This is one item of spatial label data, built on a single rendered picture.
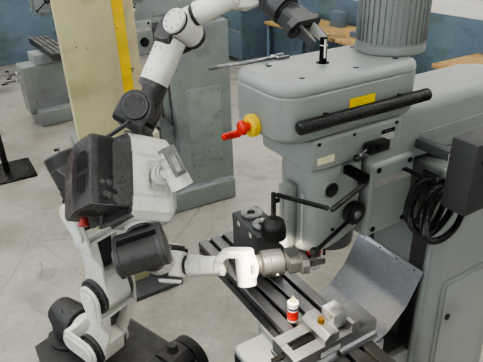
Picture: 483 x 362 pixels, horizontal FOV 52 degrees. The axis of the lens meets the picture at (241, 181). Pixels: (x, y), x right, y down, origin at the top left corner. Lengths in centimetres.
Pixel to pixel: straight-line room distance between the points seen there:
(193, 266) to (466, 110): 102
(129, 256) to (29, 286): 249
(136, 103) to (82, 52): 144
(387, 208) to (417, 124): 27
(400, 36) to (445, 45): 503
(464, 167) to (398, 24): 42
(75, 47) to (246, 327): 191
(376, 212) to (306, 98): 52
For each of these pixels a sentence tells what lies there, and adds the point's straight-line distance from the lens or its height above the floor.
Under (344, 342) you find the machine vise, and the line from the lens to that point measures 174.
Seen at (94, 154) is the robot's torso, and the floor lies 169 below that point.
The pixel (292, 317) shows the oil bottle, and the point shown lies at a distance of 182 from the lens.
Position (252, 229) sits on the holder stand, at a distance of 198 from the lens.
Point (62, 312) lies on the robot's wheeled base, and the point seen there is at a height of 74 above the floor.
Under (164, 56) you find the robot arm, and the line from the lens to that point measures 155.
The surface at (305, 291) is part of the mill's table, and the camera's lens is 198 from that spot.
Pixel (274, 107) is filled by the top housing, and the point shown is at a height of 183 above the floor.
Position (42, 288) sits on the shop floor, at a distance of 382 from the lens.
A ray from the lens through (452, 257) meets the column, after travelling 192.
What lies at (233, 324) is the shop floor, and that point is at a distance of 324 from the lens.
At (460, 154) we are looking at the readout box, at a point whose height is 168.
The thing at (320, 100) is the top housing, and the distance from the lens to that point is 125.
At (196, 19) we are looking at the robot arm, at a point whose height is 198.
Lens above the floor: 224
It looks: 28 degrees down
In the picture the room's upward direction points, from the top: 2 degrees counter-clockwise
